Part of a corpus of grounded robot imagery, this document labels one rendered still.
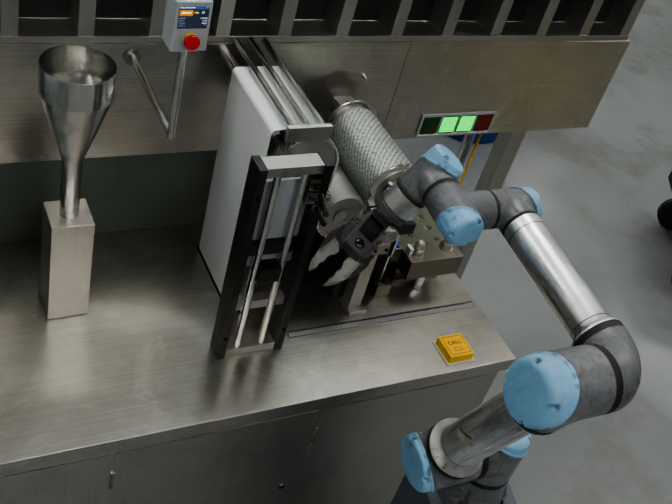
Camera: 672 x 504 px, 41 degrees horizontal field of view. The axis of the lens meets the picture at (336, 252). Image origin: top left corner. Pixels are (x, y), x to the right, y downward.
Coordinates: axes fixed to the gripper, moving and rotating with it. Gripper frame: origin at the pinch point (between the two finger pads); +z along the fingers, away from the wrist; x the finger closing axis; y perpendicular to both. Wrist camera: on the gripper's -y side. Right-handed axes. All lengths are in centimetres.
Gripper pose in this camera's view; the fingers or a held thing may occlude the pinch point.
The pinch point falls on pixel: (320, 275)
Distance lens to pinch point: 181.6
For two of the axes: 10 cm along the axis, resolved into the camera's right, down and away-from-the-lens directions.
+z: -6.9, 6.2, 3.6
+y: 2.0, -3.2, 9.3
